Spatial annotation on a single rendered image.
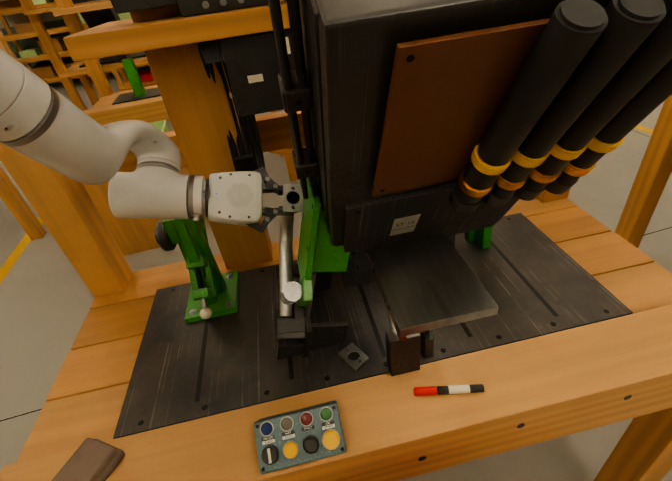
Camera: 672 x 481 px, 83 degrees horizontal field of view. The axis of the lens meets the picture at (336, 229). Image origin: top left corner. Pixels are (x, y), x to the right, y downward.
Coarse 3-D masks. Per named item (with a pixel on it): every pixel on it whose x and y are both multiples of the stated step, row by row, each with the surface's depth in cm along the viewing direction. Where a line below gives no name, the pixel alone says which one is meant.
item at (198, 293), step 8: (200, 256) 91; (192, 264) 90; (200, 264) 90; (208, 264) 93; (192, 272) 93; (200, 272) 91; (208, 272) 93; (192, 280) 93; (200, 280) 91; (208, 280) 93; (192, 288) 92; (200, 288) 90; (208, 288) 90; (200, 296) 89; (208, 296) 90
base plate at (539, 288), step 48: (528, 240) 105; (240, 288) 103; (336, 288) 99; (528, 288) 91; (576, 288) 89; (144, 336) 93; (192, 336) 91; (240, 336) 89; (384, 336) 84; (480, 336) 81; (528, 336) 80; (144, 384) 82; (192, 384) 80; (240, 384) 79; (288, 384) 78; (336, 384) 76
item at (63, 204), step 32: (160, 64) 80; (192, 64) 81; (192, 96) 85; (224, 96) 86; (192, 128) 89; (224, 128) 90; (32, 160) 86; (192, 160) 93; (224, 160) 94; (32, 192) 90; (64, 192) 92; (544, 192) 120; (64, 224) 96; (96, 224) 102; (224, 224) 104; (96, 256) 103; (224, 256) 110; (256, 256) 112; (96, 288) 108
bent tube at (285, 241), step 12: (288, 192) 74; (300, 192) 74; (288, 204) 73; (300, 204) 74; (288, 216) 82; (288, 228) 85; (288, 240) 85; (288, 252) 85; (288, 264) 84; (288, 276) 83; (288, 312) 81
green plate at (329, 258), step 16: (304, 208) 73; (320, 208) 63; (304, 224) 73; (320, 224) 67; (304, 240) 73; (320, 240) 68; (304, 256) 72; (320, 256) 70; (336, 256) 71; (304, 272) 72
